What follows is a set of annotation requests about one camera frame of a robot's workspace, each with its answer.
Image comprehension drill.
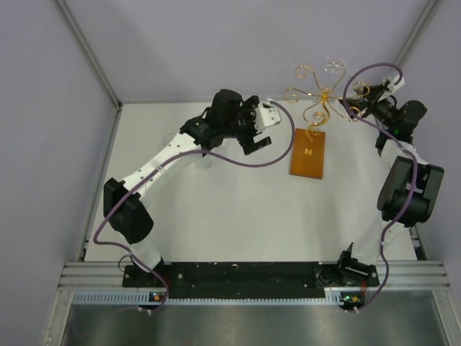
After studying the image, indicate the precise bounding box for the gold wire glass rack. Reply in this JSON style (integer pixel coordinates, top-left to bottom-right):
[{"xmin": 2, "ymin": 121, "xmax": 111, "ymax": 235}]
[{"xmin": 282, "ymin": 65, "xmax": 347, "ymax": 136}]

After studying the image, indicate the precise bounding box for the orange wooden rack base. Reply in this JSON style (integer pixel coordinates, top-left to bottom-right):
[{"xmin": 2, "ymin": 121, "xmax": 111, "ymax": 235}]
[{"xmin": 290, "ymin": 128, "xmax": 326, "ymax": 179}]

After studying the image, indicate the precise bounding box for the aluminium frame post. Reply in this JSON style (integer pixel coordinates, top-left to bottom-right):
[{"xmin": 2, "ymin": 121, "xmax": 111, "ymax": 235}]
[
  {"xmin": 53, "ymin": 0, "xmax": 122, "ymax": 110},
  {"xmin": 394, "ymin": 0, "xmax": 442, "ymax": 68}
]

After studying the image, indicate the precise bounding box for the wine glass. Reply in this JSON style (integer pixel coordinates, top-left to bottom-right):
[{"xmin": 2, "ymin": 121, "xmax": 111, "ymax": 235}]
[
  {"xmin": 322, "ymin": 57, "xmax": 346, "ymax": 89},
  {"xmin": 351, "ymin": 81, "xmax": 370, "ymax": 108},
  {"xmin": 163, "ymin": 133, "xmax": 179, "ymax": 147},
  {"xmin": 195, "ymin": 156, "xmax": 212, "ymax": 169}
]

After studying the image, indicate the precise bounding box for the grey slotted cable duct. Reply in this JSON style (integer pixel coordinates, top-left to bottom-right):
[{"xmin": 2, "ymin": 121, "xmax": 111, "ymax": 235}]
[{"xmin": 71, "ymin": 288, "xmax": 345, "ymax": 306}]

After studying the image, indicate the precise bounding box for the left aluminium frame post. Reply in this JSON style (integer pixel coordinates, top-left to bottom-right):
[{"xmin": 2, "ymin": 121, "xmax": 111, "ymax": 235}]
[{"xmin": 53, "ymin": 0, "xmax": 122, "ymax": 110}]

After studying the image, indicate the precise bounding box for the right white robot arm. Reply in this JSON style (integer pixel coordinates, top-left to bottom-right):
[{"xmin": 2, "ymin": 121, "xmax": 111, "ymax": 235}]
[{"xmin": 336, "ymin": 82, "xmax": 444, "ymax": 285}]

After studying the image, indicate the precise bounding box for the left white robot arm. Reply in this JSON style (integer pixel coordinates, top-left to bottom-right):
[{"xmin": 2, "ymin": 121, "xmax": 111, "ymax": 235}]
[{"xmin": 103, "ymin": 89, "xmax": 280, "ymax": 286}]

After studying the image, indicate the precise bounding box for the right aluminium frame post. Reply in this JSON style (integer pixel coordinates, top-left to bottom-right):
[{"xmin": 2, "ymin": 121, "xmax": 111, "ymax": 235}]
[{"xmin": 394, "ymin": 0, "xmax": 442, "ymax": 68}]

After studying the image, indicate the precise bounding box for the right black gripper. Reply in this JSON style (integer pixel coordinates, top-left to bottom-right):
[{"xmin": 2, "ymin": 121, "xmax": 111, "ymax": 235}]
[{"xmin": 339, "ymin": 84, "xmax": 397, "ymax": 130}]

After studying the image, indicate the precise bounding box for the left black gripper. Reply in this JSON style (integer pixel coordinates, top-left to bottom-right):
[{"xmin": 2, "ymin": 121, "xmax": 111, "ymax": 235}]
[{"xmin": 222, "ymin": 97, "xmax": 271, "ymax": 154}]

